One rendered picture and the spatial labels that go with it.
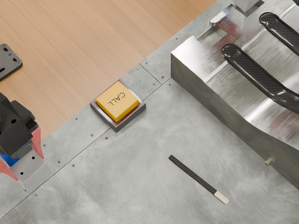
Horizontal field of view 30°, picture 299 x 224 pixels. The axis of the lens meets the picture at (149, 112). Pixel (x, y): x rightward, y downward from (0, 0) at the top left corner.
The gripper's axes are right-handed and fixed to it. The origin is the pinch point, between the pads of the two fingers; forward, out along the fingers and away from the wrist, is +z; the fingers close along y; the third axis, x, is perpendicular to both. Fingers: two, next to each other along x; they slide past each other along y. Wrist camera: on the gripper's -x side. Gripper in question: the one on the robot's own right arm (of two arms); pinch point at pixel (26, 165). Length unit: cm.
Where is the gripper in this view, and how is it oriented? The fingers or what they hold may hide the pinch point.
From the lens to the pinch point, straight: 93.3
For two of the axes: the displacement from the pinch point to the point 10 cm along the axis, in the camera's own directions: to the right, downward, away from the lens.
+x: -6.0, -3.4, 7.3
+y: 7.2, -6.3, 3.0
